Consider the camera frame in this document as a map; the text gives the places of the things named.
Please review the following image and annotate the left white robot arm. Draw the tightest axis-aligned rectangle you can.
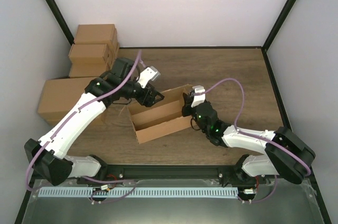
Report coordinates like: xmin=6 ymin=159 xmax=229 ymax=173
xmin=24 ymin=55 xmax=164 ymax=185

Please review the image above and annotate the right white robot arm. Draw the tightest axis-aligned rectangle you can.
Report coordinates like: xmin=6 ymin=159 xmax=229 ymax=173
xmin=182 ymin=92 xmax=315 ymax=184

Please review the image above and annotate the large front cardboard box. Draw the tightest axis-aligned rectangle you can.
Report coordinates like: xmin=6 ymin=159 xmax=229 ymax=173
xmin=37 ymin=77 xmax=94 ymax=121

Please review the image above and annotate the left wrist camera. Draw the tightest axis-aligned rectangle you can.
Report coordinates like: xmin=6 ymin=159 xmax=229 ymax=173
xmin=137 ymin=66 xmax=161 ymax=88

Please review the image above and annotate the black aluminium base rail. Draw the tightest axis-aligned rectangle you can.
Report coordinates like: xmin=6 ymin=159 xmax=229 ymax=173
xmin=32 ymin=164 xmax=312 ymax=182

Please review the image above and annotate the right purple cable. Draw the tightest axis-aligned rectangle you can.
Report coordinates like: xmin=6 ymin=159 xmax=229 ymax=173
xmin=203 ymin=77 xmax=312 ymax=204

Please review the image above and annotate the light blue slotted cable duct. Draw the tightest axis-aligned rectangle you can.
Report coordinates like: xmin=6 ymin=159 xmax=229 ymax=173
xmin=37 ymin=187 xmax=238 ymax=199

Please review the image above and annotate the right black frame post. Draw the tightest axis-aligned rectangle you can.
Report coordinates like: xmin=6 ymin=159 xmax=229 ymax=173
xmin=262 ymin=0 xmax=297 ymax=52

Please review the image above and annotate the black frame post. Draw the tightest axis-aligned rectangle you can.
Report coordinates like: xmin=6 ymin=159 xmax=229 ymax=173
xmin=45 ymin=0 xmax=74 ymax=45
xmin=262 ymin=0 xmax=297 ymax=52

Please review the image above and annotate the left black frame post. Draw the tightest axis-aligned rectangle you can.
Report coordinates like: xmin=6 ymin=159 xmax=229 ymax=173
xmin=45 ymin=0 xmax=74 ymax=45

